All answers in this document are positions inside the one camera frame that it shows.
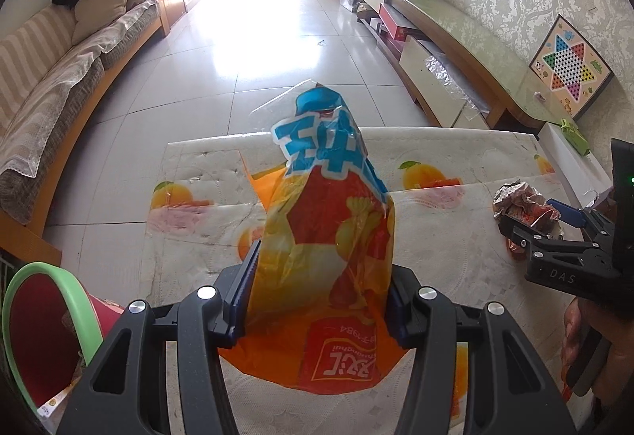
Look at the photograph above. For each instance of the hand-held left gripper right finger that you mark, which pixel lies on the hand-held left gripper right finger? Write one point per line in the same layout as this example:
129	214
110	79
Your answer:
398	311

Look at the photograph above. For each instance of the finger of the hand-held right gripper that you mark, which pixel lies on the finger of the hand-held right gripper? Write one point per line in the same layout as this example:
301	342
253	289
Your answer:
545	251
569	215

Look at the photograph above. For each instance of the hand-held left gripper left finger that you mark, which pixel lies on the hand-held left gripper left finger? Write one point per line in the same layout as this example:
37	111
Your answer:
245	296

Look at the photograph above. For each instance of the brown wrapper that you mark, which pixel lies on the brown wrapper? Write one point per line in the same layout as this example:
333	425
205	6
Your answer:
520	202

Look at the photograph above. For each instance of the orange snack bag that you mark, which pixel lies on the orange snack bag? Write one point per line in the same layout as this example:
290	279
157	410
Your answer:
322	227

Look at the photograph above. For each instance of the red bin with green rim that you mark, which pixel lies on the red bin with green rim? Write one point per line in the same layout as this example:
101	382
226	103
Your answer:
39	341

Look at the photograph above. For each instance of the person's right hand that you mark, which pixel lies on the person's right hand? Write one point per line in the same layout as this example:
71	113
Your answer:
574	331

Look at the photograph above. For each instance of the white cardboard box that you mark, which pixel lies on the white cardboard box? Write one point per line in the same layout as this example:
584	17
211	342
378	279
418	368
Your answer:
574	172

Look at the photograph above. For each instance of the green packet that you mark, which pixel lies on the green packet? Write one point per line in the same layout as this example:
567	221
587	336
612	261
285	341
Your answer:
575	137

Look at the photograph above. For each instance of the orange print tablecloth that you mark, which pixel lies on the orange print tablecloth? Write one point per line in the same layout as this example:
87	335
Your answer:
470	276

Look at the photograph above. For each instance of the small white object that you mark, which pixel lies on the small white object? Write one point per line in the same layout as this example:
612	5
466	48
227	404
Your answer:
539	95

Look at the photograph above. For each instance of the star checkers board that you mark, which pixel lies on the star checkers board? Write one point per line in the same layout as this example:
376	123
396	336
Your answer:
572	65

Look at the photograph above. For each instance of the long television cabinet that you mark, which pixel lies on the long television cabinet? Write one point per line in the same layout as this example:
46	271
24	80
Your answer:
470	38

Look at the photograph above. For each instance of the red box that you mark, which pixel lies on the red box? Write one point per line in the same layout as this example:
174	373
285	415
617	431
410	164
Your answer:
398	21

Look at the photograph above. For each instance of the striped wooden sofa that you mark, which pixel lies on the striped wooden sofa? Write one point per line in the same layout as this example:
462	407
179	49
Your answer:
54	83

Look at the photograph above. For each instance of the beige pillow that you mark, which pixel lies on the beige pillow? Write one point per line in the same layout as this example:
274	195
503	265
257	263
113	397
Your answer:
101	4

